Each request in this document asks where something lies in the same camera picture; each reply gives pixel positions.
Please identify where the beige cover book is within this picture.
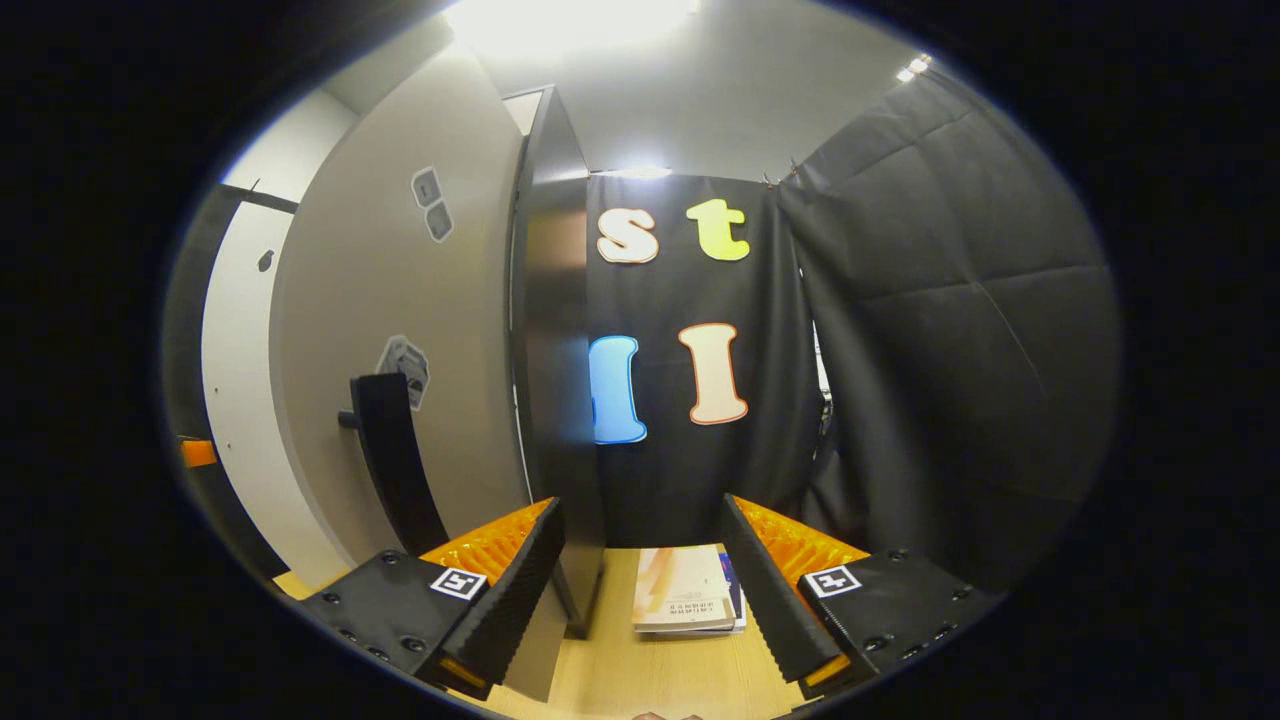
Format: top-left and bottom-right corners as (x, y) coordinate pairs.
(632, 545), (739, 633)

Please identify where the grey cabinet door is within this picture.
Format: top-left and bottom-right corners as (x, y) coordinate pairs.
(200, 195), (353, 591)
(268, 45), (569, 703)

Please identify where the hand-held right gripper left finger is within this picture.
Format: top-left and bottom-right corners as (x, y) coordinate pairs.
(295, 495), (564, 703)

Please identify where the black backdrop cloth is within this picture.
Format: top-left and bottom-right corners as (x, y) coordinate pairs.
(163, 65), (1121, 591)

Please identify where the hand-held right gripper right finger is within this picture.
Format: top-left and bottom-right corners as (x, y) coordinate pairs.
(718, 492), (1009, 701)

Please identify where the large ceiling light panel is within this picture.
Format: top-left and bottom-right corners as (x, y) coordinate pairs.
(445, 0), (703, 58)

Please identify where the grey cabinet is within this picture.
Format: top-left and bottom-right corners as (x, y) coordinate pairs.
(503, 85), (608, 641)

